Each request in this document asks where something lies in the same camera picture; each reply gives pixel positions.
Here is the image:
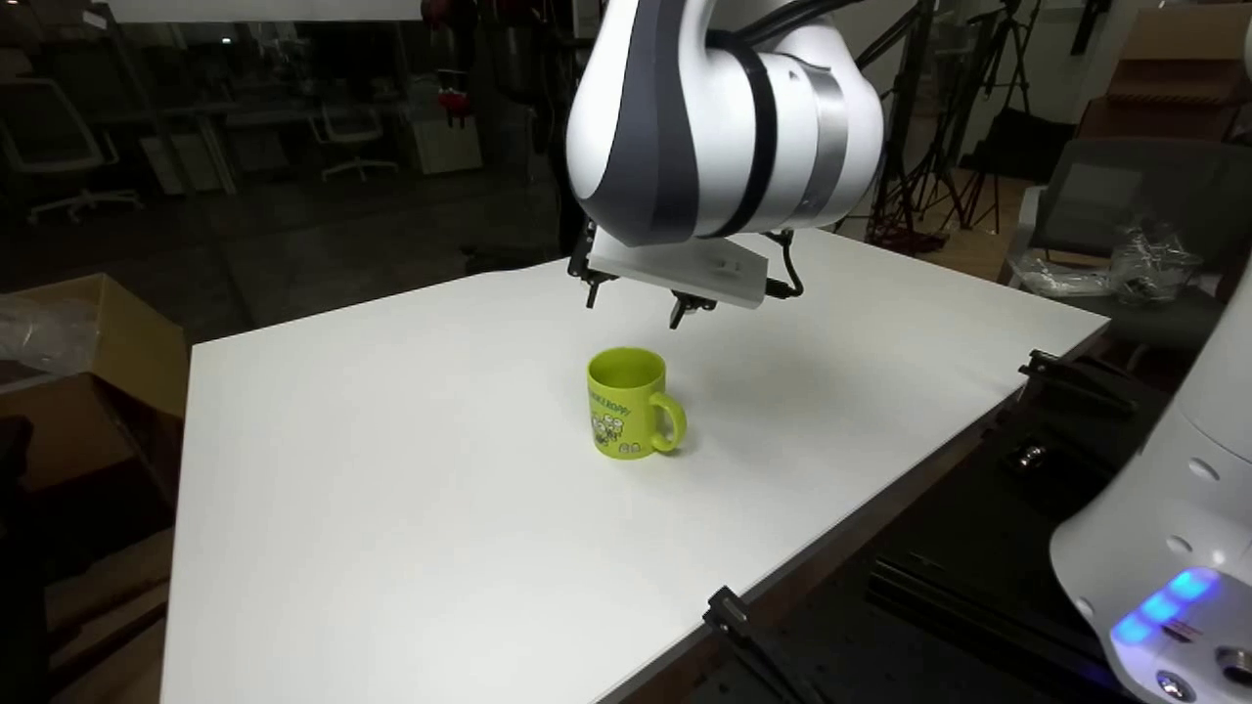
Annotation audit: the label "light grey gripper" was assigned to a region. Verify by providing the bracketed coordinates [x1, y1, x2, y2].
[565, 225, 771, 334]

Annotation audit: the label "lime green plastic mug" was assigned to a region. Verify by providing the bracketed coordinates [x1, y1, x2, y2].
[582, 346, 691, 463]

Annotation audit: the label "black tripod stand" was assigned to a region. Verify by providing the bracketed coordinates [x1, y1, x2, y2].
[862, 0, 977, 253]

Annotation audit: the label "black table clamp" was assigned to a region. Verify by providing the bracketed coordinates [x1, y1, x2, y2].
[1014, 346, 1156, 439]
[701, 582, 839, 704]

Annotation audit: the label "white office chair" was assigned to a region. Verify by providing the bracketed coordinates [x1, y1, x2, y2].
[309, 101, 402, 190]
[0, 75, 144, 229]

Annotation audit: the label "black aluminium rails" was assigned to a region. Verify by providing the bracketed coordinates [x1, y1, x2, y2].
[864, 543, 1115, 688]

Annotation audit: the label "clear plastic bag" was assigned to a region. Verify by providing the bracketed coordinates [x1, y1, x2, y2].
[1008, 214, 1226, 307]

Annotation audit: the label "grey padded chair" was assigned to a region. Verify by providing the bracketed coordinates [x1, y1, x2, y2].
[1028, 135, 1252, 358]

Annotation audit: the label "brown cardboard box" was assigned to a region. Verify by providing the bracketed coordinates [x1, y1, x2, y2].
[0, 270, 194, 502]

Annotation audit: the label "stacked cardboard boxes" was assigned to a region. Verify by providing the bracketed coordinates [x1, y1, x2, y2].
[1079, 0, 1252, 145]

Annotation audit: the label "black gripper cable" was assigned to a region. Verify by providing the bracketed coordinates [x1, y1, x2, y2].
[759, 225, 806, 307]

